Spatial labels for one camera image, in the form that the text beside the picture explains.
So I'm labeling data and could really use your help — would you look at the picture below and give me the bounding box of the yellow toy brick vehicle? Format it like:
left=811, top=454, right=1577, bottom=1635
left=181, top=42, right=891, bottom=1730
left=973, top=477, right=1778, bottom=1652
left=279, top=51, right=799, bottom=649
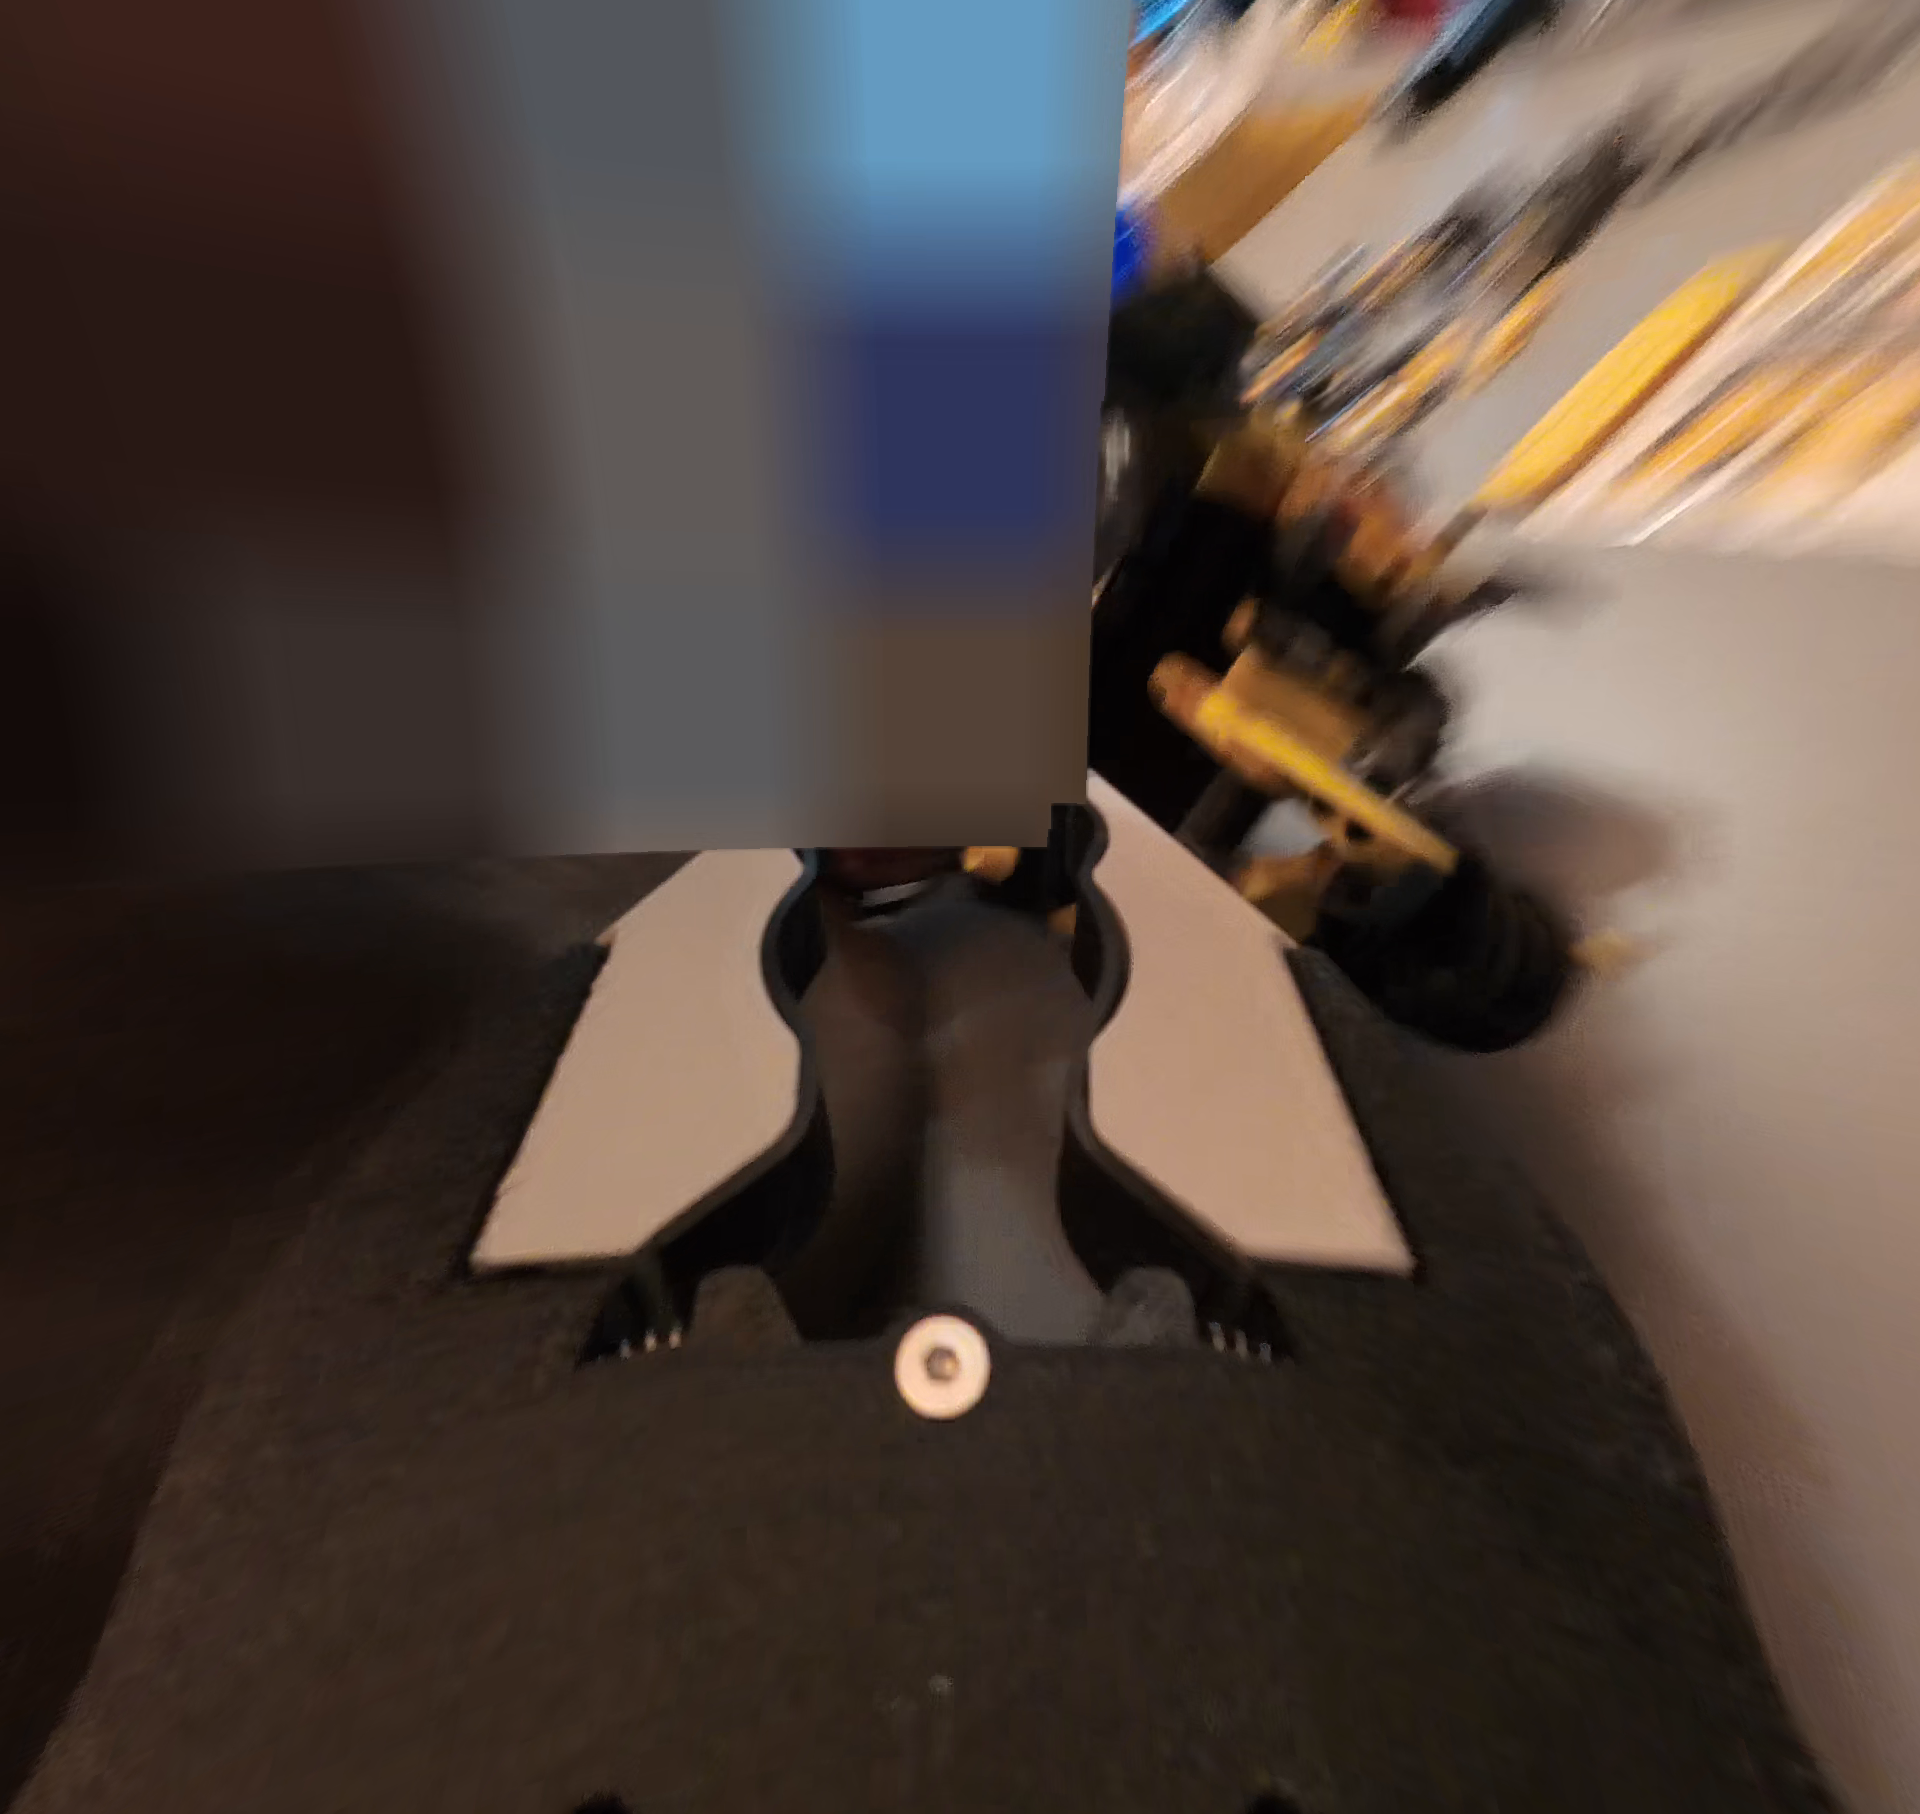
left=1090, top=254, right=1658, bottom=1058

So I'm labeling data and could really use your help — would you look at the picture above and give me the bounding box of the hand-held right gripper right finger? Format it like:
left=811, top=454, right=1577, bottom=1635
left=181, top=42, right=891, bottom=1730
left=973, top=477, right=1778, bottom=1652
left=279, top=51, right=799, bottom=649
left=1059, top=775, right=1416, bottom=1347

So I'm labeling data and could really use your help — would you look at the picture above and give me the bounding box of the person's brown clothing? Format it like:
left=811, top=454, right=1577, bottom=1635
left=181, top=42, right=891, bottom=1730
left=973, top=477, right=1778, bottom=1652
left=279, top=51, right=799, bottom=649
left=0, top=854, right=601, bottom=1814

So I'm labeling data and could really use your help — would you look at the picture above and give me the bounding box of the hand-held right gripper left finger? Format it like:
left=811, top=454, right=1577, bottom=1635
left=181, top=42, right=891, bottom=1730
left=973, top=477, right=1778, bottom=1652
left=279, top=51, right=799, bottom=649
left=468, top=851, right=830, bottom=1347

